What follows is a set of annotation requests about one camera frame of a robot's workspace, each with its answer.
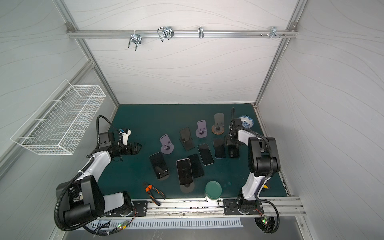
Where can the white wire basket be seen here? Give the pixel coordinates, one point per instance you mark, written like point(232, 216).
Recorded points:
point(58, 125)

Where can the aluminium cross rail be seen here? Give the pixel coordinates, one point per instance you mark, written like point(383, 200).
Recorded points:
point(179, 34)

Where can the green table mat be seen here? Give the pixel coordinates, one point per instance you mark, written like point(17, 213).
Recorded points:
point(148, 123)

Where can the dark stand front left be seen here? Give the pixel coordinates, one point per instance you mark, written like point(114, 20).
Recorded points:
point(161, 176)

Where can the orange black pliers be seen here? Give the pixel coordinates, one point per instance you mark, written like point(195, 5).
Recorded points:
point(150, 189)

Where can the green lid jar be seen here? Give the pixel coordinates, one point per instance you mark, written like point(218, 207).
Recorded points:
point(213, 191)

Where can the black smartphone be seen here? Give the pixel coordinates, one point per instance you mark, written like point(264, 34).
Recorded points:
point(196, 165)
point(184, 170)
point(205, 154)
point(233, 151)
point(158, 162)

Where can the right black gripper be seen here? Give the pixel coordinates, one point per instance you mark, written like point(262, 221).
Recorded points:
point(232, 143)

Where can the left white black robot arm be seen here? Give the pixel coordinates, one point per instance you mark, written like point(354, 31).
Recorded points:
point(80, 200)

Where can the dark round phone stand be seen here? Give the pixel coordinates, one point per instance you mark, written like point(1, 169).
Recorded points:
point(187, 188)

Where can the metal clamp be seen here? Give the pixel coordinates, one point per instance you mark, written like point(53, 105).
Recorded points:
point(201, 32)
point(273, 34)
point(135, 40)
point(165, 32)

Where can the blue white porcelain bowl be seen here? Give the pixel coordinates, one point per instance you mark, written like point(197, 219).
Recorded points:
point(247, 122)

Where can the lilac phone stand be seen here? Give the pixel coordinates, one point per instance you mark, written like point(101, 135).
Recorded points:
point(201, 131)

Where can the blue edged smartphone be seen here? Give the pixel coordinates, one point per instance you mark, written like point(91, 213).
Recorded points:
point(219, 147)

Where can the left metal clamp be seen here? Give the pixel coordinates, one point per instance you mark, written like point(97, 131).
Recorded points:
point(135, 40)

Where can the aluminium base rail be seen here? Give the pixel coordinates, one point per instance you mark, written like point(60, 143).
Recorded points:
point(201, 208)

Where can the right metal clamp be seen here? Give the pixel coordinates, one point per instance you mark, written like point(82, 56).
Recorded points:
point(273, 34)

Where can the white slotted cable duct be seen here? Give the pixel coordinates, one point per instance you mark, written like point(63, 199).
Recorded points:
point(196, 223)

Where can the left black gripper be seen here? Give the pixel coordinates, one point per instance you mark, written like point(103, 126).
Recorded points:
point(135, 150)

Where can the brown round phone stand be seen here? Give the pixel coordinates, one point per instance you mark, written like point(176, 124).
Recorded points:
point(219, 125)

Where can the black square phone stand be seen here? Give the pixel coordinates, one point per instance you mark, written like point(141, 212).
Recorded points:
point(186, 139)

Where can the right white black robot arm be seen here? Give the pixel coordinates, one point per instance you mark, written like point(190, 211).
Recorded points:
point(263, 162)

